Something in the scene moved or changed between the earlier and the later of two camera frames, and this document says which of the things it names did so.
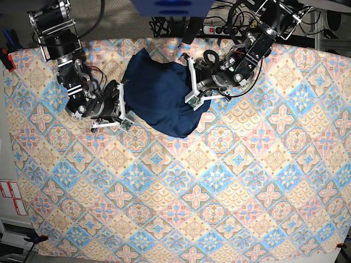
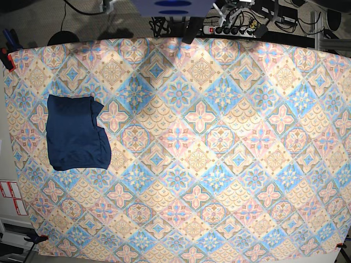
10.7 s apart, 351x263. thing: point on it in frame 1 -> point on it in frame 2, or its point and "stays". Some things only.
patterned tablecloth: [269, 171] stays
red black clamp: [7, 59] stays
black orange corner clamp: [35, 238] stays
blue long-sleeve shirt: [156, 93] -> [75, 140]
